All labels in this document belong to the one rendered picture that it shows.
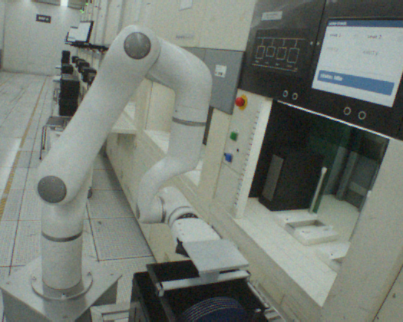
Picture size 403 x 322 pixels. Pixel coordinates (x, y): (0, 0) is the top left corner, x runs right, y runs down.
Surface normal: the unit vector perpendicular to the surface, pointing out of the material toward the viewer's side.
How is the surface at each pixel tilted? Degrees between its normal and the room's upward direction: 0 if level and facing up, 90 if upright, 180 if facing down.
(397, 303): 90
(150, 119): 90
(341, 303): 90
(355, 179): 90
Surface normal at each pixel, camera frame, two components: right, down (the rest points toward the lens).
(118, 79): -0.22, 0.75
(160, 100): 0.42, 0.35
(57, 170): 0.29, -0.11
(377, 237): -0.89, -0.04
